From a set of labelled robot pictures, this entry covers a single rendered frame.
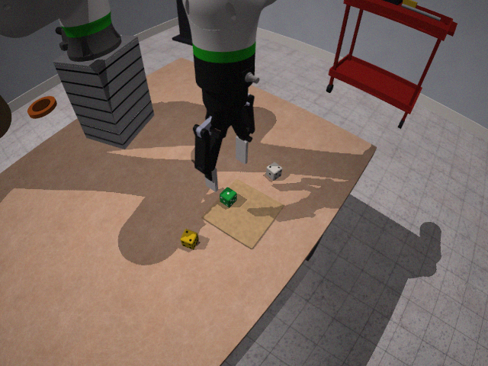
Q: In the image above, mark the yellow die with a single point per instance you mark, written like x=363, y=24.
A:
x=189, y=239

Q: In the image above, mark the green die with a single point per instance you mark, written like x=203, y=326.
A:
x=228, y=197

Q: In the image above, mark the grey die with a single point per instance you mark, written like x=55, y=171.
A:
x=273, y=171

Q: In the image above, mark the tan flat mat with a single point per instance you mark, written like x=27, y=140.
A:
x=248, y=218

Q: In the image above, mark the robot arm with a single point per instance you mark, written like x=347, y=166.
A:
x=223, y=34

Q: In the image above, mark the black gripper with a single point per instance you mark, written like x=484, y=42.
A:
x=223, y=111

